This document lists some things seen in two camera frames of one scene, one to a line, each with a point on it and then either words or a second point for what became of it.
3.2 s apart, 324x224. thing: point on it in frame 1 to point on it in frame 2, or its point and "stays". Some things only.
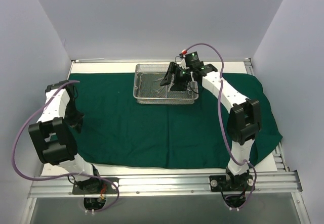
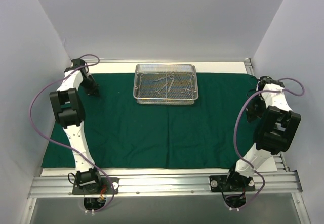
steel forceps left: (158, 94) stays
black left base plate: (94, 186) stays
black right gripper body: (175, 76) to (253, 110)
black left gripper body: (76, 122) to (91, 86)
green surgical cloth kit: (118, 132) stays
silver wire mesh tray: (147, 89) stays
